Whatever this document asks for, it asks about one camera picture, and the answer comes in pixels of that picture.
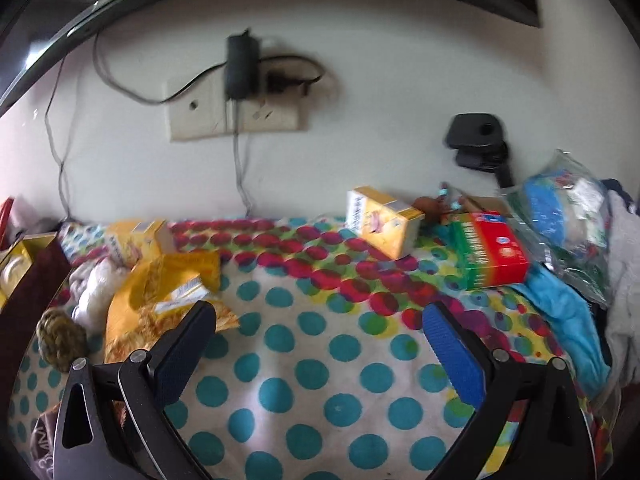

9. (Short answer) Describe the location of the thin dark television cable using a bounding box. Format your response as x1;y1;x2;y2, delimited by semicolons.
44;55;77;224

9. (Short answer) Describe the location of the yellow cardboard box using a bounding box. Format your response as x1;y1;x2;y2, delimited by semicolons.
104;218;177;267
152;281;211;314

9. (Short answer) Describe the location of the grey cloth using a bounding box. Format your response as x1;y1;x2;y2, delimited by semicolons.
602;190;640;387

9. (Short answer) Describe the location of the red and green box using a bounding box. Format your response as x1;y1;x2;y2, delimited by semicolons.
446;210;531;291

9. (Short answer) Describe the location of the polka dot blanket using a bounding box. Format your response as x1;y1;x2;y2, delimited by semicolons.
10;215;614;480

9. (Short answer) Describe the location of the dark brown storage tray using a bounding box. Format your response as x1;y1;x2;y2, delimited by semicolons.
0;232;73;411

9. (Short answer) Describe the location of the yellow box with white band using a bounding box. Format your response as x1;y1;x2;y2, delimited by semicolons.
346;186;425;261

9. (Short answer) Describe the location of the clear plastic bag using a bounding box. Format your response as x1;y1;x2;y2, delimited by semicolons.
500;149;614;309

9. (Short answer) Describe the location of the white tissue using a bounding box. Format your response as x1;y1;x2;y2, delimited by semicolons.
71;257;132;332

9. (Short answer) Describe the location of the black power adapter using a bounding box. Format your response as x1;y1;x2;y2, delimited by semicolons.
224;30;261;102

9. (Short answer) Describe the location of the oat print snack bag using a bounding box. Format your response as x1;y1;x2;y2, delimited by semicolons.
27;252;242;466

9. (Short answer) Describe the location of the dark blue cloth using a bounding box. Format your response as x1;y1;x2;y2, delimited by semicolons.
600;177;640;212

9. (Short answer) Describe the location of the black wall television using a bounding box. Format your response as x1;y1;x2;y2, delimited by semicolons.
0;0;544;116

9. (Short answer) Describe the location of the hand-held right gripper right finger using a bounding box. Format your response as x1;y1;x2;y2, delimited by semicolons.
422;302;599;480

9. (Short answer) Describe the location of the adapter cable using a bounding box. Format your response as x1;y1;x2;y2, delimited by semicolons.
225;100;252;217

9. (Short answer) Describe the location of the black television power cable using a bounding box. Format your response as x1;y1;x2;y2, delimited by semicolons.
92;30;228;106

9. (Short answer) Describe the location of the black webcam on stand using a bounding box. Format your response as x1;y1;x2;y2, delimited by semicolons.
444;113;516;191

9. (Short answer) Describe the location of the black wall plug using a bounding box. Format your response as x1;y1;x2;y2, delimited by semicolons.
264;71;324;97

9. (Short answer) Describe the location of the small brown trinket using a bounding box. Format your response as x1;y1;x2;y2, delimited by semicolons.
412;182;463;225

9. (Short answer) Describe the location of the woven twine ball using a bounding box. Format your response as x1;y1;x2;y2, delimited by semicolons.
37;308;92;374

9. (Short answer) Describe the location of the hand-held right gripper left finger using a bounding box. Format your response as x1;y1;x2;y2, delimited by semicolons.
52;300;218;480

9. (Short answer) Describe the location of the cream power wall socket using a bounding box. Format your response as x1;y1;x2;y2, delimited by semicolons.
227;72;309;135

